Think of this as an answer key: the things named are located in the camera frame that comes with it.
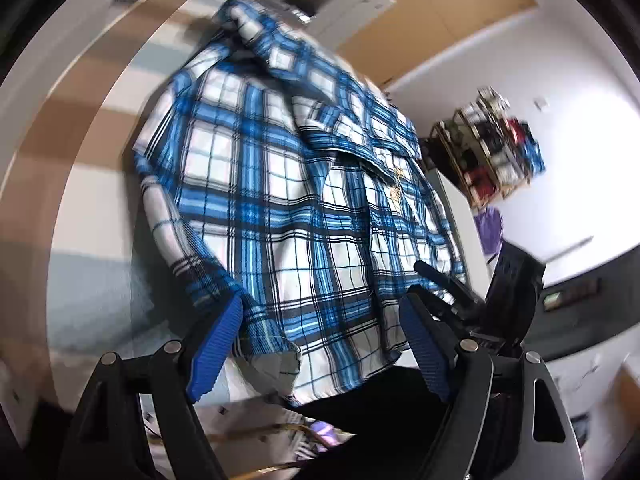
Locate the blue white plaid shirt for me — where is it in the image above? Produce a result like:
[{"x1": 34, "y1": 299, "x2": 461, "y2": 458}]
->
[{"x1": 131, "y1": 0, "x2": 468, "y2": 408}]

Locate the purple cloth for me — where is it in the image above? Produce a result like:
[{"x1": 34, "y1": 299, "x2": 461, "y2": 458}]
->
[{"x1": 472, "y1": 206, "x2": 503, "y2": 256}]

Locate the grey metal rod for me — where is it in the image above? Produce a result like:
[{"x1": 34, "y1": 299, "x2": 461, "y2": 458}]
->
[{"x1": 542, "y1": 236, "x2": 595, "y2": 263}]

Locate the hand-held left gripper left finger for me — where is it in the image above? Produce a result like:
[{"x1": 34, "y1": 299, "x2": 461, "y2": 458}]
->
[{"x1": 57, "y1": 292, "x2": 246, "y2": 480}]

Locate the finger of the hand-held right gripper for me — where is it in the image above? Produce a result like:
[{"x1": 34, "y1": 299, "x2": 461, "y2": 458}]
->
[
  {"x1": 414, "y1": 260, "x2": 486, "y2": 311},
  {"x1": 407, "y1": 284, "x2": 476, "y2": 333}
]

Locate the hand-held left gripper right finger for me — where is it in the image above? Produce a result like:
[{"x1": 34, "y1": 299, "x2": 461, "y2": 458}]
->
[{"x1": 398, "y1": 292, "x2": 586, "y2": 480}]

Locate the white cabinet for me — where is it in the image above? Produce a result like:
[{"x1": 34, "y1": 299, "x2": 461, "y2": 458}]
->
[{"x1": 545, "y1": 325, "x2": 640, "y2": 441}]

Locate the brown blue checkered blanket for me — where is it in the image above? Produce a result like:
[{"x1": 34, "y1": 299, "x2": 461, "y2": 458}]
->
[{"x1": 0, "y1": 0, "x2": 396, "y2": 391}]

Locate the black low cabinet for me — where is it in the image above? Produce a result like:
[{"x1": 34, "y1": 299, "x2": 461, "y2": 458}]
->
[{"x1": 537, "y1": 245, "x2": 640, "y2": 361}]

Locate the tan wooden door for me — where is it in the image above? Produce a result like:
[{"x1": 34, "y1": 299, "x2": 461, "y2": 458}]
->
[{"x1": 337, "y1": 0, "x2": 541, "y2": 88}]

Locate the grey bed base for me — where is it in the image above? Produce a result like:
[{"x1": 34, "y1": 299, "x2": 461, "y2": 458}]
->
[{"x1": 420, "y1": 167, "x2": 493, "y2": 301}]

